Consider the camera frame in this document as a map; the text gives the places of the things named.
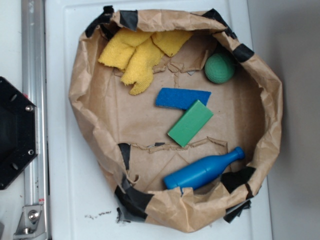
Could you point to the blue plastic bottle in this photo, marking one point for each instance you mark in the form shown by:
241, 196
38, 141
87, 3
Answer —
202, 171

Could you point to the metal corner bracket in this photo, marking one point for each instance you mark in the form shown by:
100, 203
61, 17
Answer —
31, 224

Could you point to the green textured ball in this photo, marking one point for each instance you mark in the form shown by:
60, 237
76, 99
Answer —
219, 68

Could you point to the yellow towel cloth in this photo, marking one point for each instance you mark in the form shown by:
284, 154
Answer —
135, 53

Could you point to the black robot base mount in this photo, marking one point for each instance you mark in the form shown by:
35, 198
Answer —
18, 141

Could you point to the brown paper bag tray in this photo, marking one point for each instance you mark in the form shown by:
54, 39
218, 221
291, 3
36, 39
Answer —
129, 133

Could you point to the aluminium extrusion rail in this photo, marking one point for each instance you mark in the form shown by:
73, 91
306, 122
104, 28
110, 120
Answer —
36, 174

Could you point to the blue sponge block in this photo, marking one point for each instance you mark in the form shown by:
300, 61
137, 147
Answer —
182, 99

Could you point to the green rectangular block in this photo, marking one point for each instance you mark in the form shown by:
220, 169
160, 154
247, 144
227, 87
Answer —
192, 121

